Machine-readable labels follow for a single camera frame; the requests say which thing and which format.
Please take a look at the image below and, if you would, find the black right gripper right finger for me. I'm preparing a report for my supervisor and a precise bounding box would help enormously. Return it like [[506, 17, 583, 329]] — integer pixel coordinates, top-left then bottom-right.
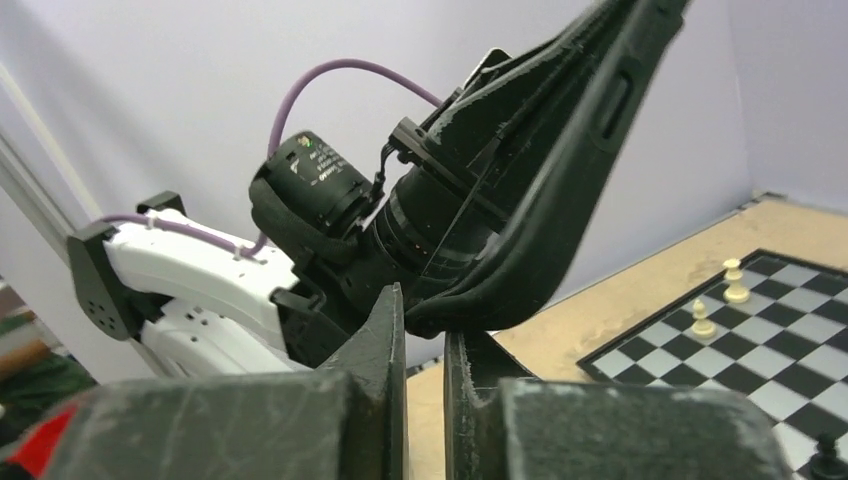
[[443, 332, 793, 480]]

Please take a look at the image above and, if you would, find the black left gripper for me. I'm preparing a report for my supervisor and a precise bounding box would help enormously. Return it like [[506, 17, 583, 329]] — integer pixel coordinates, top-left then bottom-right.
[[344, 119, 530, 309]]

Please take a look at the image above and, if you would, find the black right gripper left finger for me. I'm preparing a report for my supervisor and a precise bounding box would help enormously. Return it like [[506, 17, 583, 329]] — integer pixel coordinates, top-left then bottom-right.
[[41, 284, 408, 479]]

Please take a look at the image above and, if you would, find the black phone case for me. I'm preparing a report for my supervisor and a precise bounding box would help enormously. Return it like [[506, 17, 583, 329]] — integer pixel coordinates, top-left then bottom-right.
[[407, 1, 687, 338]]

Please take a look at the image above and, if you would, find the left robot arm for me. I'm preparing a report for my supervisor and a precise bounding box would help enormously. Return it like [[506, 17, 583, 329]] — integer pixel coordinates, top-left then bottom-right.
[[66, 131, 502, 377]]

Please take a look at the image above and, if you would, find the white chess pawn near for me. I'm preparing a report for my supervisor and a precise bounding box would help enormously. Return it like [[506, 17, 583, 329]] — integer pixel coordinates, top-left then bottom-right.
[[691, 298, 717, 340]]

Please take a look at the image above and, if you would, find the white chess piece tall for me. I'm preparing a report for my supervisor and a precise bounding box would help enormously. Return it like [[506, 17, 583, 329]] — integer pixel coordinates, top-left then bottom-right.
[[723, 258, 750, 304]]

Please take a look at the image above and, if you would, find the black white chessboard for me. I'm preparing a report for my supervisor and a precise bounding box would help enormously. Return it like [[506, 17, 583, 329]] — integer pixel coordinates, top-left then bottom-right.
[[577, 249, 847, 479]]

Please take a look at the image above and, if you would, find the red bin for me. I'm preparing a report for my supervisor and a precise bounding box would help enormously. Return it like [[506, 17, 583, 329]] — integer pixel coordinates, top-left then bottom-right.
[[1, 401, 79, 479]]

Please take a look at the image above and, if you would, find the black chess piece near left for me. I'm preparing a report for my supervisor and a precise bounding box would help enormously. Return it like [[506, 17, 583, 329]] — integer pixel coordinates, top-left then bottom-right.
[[808, 433, 847, 480]]

